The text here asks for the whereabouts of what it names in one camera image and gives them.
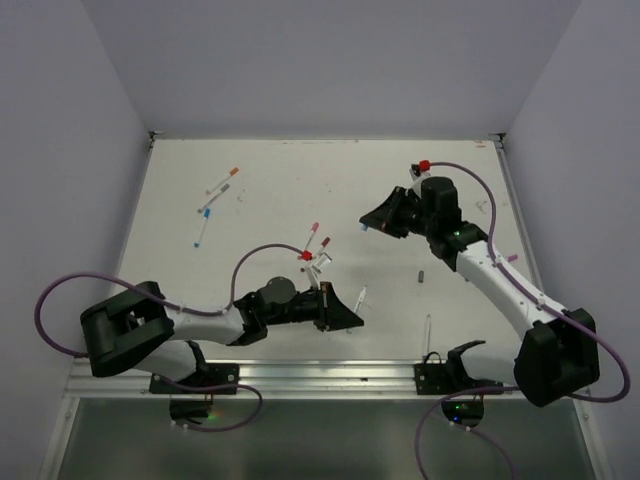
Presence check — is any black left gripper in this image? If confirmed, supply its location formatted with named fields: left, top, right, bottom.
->
left=266, top=281, right=363, bottom=331

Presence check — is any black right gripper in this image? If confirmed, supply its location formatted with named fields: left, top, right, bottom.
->
left=362, top=185, right=436, bottom=238

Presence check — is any dark red capped white marker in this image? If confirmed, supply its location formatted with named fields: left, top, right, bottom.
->
left=316, top=237, right=331, bottom=256

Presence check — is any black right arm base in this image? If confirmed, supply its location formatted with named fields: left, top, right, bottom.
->
left=413, top=340, right=504, bottom=429

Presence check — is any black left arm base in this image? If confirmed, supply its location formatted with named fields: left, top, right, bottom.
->
left=149, top=345, right=239, bottom=433

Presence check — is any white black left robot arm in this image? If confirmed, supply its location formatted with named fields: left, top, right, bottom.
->
left=80, top=277, right=364, bottom=393

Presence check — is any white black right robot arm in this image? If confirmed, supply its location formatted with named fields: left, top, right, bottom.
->
left=360, top=177, right=600, bottom=407

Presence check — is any orange capped white marker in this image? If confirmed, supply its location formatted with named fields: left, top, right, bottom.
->
left=205, top=167, right=239, bottom=195

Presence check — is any grey capped marker far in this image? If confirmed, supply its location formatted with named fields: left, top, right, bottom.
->
left=197, top=183, right=230, bottom=214

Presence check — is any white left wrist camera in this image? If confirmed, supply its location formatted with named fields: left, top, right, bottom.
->
left=302, top=252, right=332, bottom=289

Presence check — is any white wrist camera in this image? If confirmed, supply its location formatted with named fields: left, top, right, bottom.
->
left=302, top=252, right=332, bottom=289
left=409, top=160, right=431, bottom=188

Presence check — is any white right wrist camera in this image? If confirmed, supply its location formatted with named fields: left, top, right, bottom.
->
left=409, top=160, right=431, bottom=188

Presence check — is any aluminium mounting rail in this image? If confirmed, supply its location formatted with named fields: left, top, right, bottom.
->
left=63, top=357, right=531, bottom=400

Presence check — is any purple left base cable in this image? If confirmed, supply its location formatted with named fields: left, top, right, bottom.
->
left=169, top=383, right=264, bottom=433

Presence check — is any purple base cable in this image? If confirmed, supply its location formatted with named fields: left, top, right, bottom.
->
left=416, top=387, right=519, bottom=480
left=169, top=383, right=264, bottom=433

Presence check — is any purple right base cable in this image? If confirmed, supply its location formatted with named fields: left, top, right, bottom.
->
left=416, top=387, right=519, bottom=480

